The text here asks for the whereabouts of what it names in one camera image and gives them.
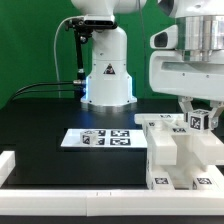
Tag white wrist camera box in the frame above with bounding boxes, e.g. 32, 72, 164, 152
150, 25, 178, 49

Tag white tagged cube nut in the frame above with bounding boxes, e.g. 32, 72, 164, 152
188, 109, 209, 131

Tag white left fence piece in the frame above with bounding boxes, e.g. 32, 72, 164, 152
0, 151, 15, 187

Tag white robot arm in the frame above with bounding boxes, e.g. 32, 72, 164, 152
71, 0, 224, 129

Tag white fiducial tag sheet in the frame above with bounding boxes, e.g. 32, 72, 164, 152
61, 129, 147, 148

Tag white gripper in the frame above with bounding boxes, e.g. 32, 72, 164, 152
149, 50, 224, 130

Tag black cables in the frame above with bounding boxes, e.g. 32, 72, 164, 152
8, 79, 87, 103

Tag white chair back frame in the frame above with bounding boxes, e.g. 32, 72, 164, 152
134, 113, 224, 165

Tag white front fence bar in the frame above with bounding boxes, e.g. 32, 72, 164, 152
0, 190, 224, 216

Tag white chair seat tray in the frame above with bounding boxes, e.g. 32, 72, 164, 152
146, 133, 207, 190

